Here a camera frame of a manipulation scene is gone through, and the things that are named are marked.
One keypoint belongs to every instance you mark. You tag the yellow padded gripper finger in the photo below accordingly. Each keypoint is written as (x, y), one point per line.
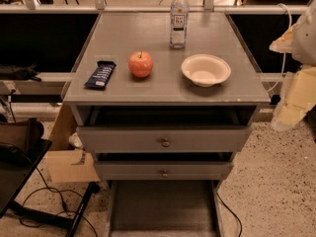
(297, 98)
(284, 43)

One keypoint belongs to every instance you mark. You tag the red apple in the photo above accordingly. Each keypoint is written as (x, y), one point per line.
(140, 64)

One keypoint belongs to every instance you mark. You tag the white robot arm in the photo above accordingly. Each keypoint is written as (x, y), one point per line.
(304, 39)

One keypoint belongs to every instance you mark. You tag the grey drawer cabinet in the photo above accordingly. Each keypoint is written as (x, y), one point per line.
(118, 35)

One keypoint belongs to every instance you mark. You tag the grey bottom drawer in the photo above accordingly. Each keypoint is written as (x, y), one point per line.
(163, 209)

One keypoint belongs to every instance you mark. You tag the grey drawer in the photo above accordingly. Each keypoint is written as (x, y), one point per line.
(162, 166)
(163, 209)
(157, 129)

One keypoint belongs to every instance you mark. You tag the grey top drawer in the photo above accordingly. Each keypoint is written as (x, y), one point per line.
(157, 129)

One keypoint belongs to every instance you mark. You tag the grey middle drawer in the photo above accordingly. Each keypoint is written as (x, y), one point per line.
(162, 166)

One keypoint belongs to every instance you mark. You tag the white paper bowl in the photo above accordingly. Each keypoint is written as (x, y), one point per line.
(205, 70)

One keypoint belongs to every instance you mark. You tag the clear plastic water bottle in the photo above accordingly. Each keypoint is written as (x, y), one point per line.
(179, 14)

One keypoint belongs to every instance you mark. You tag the blue snack bar packet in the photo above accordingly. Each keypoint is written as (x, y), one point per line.
(101, 76)

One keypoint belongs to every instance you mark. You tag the cardboard box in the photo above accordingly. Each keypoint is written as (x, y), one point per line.
(66, 161)

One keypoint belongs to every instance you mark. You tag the brown bag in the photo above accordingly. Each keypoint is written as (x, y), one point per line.
(23, 135)

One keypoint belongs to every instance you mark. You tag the black folding stand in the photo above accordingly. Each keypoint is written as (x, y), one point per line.
(15, 169)

